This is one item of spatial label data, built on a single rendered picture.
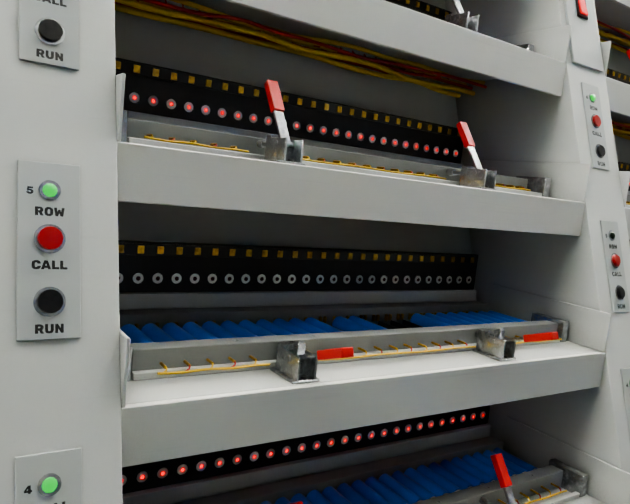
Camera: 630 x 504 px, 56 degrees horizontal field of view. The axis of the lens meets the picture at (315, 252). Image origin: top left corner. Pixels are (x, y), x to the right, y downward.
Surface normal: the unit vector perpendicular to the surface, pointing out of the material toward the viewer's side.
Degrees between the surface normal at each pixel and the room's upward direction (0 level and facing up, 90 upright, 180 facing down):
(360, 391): 108
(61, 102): 90
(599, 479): 90
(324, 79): 90
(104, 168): 90
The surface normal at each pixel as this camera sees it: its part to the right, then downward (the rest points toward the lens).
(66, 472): 0.55, -0.16
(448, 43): 0.54, 0.15
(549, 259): -0.83, -0.03
